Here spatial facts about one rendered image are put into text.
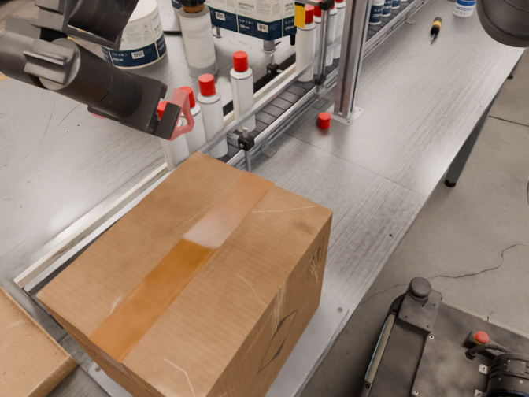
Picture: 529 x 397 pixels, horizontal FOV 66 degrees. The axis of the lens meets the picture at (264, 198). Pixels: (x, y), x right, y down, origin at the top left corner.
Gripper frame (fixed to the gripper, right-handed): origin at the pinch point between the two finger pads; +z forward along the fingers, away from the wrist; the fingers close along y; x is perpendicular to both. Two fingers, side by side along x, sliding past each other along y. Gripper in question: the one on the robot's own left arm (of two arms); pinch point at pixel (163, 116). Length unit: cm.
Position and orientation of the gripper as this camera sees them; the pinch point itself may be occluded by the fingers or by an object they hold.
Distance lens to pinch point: 64.1
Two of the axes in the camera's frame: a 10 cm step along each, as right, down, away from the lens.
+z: 3.3, 1.0, 9.4
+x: -3.3, 9.4, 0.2
